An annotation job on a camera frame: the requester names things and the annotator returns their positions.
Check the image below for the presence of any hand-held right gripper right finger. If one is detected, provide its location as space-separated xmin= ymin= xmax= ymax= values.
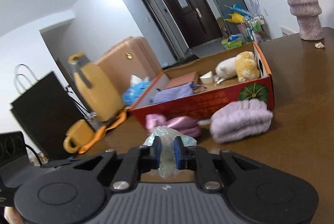
xmin=174 ymin=136 xmax=261 ymax=193

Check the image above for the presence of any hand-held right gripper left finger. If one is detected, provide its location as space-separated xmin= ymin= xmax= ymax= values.
xmin=70 ymin=136 xmax=162 ymax=193

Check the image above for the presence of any iridescent plastic bag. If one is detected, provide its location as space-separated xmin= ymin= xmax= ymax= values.
xmin=143 ymin=126 xmax=198 ymax=179

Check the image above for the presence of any red cardboard box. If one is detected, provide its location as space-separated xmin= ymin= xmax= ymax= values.
xmin=127 ymin=42 xmax=275 ymax=128

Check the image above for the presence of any purple cloth pouch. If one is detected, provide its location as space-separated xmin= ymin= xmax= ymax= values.
xmin=151 ymin=82 xmax=207 ymax=105

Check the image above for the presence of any pink layered sponge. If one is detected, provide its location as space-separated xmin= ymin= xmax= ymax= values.
xmin=166 ymin=71 xmax=198 ymax=90

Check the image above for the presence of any small white piece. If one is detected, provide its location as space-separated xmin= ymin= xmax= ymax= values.
xmin=200 ymin=71 xmax=215 ymax=84

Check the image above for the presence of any yellow and white plush toy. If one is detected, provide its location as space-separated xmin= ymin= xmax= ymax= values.
xmin=215 ymin=51 xmax=261 ymax=83

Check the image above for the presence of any pink satin bow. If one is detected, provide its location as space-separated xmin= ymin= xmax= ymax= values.
xmin=145 ymin=113 xmax=202 ymax=137

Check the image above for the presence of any orange cloth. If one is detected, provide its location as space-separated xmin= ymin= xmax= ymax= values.
xmin=78 ymin=107 xmax=131 ymax=154

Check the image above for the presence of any black paper bag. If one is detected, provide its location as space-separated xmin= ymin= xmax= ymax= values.
xmin=10 ymin=64 xmax=91 ymax=162

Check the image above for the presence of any blue tissue pack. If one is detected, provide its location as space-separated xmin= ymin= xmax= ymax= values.
xmin=122 ymin=75 xmax=154 ymax=107

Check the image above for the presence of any purple fluffy cloth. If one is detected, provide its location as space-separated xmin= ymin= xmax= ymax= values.
xmin=209 ymin=99 xmax=274 ymax=143

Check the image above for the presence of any yellow mug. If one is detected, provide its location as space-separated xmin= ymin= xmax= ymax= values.
xmin=63 ymin=120 xmax=95 ymax=154

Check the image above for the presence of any yellow thermos jug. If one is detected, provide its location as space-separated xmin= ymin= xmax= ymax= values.
xmin=68 ymin=51 xmax=125 ymax=122

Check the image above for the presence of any black tripod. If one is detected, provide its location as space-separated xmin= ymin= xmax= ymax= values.
xmin=65 ymin=86 xmax=92 ymax=115

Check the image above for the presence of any pink suitcase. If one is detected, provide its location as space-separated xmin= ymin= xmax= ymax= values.
xmin=95 ymin=36 xmax=164 ymax=89

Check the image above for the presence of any green printed packet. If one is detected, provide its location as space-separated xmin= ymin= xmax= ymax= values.
xmin=221 ymin=35 xmax=243 ymax=50

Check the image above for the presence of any dark side door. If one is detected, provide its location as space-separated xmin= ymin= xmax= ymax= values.
xmin=138 ymin=0 xmax=181 ymax=60

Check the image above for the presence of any brown cardboard box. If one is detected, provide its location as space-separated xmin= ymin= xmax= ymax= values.
xmin=216 ymin=18 xmax=228 ymax=37

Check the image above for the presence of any dark brown entrance door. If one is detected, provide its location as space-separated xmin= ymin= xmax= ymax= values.
xmin=159 ymin=0 xmax=222 ymax=49

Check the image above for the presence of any storage cart with jars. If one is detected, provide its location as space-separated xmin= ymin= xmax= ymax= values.
xmin=236 ymin=14 xmax=271 ymax=43

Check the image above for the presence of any pile of blue yellow toys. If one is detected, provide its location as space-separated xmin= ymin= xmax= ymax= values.
xmin=224 ymin=4 xmax=251 ymax=24

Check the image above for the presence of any purple feathery decoration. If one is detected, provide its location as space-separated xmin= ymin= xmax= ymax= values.
xmin=245 ymin=0 xmax=262 ymax=16

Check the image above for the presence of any pink ceramic vase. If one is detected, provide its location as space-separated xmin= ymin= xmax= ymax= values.
xmin=280 ymin=0 xmax=324 ymax=41

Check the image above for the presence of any white wall vent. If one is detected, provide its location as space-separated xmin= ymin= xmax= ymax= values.
xmin=280 ymin=26 xmax=299 ymax=37

